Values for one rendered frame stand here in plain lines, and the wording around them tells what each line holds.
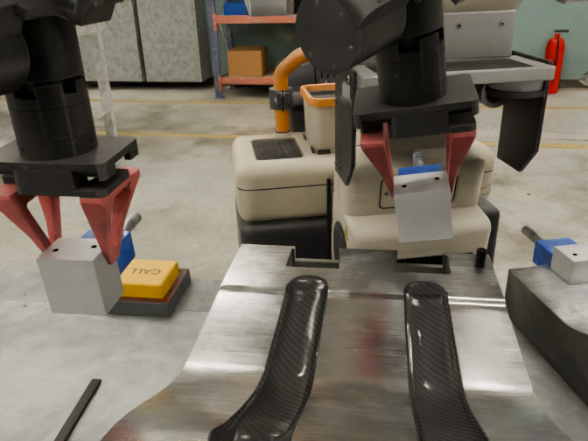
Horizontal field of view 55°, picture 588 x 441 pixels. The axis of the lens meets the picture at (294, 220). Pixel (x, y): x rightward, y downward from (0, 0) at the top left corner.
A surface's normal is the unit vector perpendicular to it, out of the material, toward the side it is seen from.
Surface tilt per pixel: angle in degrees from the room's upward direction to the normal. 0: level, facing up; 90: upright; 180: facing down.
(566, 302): 0
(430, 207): 99
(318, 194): 90
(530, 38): 90
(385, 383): 9
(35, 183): 91
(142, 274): 0
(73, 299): 92
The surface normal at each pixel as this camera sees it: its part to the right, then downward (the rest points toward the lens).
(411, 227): -0.14, 0.55
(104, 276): 0.99, 0.03
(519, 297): -0.99, 0.09
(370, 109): -0.19, -0.83
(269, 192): 0.15, 0.41
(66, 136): 0.55, 0.35
